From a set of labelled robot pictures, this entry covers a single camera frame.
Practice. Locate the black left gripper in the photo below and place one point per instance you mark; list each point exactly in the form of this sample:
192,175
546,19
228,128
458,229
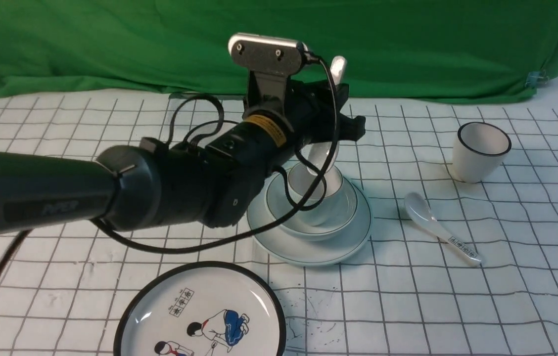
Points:
280,118

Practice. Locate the pale green cup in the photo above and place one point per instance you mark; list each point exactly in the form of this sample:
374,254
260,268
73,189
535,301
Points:
316,195

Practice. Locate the pale green-rimmed bowl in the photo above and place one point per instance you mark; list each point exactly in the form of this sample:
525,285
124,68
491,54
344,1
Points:
343,212

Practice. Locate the plain white ceramic spoon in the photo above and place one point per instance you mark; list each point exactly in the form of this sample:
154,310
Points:
321,155

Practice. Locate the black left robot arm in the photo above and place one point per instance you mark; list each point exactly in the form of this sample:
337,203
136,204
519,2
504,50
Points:
209,178

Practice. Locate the white spoon with print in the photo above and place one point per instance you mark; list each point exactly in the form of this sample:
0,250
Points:
420,213

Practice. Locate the black-rimmed white bowl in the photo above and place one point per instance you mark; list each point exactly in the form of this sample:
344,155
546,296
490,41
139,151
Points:
208,129

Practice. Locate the black-rimmed white cup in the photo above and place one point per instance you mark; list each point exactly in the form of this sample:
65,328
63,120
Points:
478,150

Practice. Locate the pale green-rimmed plate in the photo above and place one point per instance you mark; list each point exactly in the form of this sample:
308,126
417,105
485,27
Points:
300,244

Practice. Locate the green backdrop cloth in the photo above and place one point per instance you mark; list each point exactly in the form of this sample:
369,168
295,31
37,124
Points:
449,51

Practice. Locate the blue metal clip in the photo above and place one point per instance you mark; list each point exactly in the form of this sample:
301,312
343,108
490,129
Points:
536,79

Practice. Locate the black-rimmed cartoon plate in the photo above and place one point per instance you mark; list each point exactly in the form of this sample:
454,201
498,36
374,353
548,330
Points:
206,308

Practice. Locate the white checkered tablecloth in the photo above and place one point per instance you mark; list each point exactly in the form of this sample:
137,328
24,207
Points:
405,293

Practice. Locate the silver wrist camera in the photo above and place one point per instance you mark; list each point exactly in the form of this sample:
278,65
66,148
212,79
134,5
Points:
268,55

